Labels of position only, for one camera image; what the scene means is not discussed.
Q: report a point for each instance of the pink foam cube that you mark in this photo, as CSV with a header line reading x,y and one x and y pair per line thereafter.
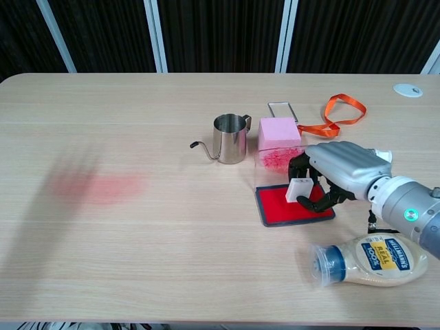
x,y
278,134

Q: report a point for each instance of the mayonnaise squeeze bottle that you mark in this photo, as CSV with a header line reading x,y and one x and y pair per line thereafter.
x,y
378,261

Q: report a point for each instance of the clear badge holder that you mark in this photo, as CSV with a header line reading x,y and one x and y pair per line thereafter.
x,y
271,109

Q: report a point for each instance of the stainless steel gooseneck pitcher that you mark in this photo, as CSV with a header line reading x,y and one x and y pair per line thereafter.
x,y
229,141

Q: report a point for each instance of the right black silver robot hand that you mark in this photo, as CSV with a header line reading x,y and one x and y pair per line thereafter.
x,y
347,161

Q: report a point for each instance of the grey partition frame post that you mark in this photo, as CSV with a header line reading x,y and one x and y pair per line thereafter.
x,y
56,38
286,38
432,62
156,38

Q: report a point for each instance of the red ink pad clear lid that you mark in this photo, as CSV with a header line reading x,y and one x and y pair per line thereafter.
x,y
278,209

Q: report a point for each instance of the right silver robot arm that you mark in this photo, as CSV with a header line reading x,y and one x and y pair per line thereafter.
x,y
409,209

